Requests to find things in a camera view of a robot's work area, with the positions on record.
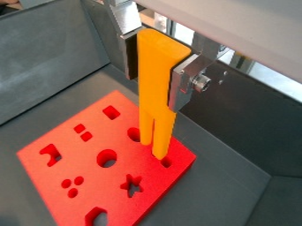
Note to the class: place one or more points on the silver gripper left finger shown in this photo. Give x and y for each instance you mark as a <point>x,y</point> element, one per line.
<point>127,24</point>

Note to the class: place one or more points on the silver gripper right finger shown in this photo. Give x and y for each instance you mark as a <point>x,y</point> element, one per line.
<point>188,74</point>

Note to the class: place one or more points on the yellow square-circle peg object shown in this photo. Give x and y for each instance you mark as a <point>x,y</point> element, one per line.
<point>159,53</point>

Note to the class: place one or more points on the red foam shape board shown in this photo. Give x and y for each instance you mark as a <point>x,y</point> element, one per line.
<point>96,176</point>

